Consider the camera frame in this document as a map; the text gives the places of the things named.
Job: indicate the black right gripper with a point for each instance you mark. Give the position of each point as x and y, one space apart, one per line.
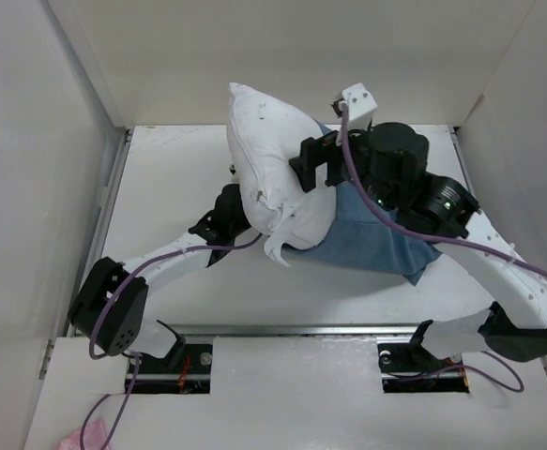
314 153

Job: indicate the white pillow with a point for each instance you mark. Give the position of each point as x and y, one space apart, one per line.
263 134

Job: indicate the blue fabric pillowcase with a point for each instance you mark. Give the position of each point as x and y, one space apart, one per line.
357 239

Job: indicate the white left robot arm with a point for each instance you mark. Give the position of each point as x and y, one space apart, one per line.
109 308

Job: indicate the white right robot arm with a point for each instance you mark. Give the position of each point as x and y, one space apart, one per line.
394 216

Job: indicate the pink plastic bag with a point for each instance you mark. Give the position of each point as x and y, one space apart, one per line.
92 438

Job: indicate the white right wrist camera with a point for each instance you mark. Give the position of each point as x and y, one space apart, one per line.
355 106

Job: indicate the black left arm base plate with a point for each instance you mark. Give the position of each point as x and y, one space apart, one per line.
190 376

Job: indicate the aluminium front rail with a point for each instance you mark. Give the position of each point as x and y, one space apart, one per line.
300 330

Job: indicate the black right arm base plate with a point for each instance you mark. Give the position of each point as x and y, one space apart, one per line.
407 369

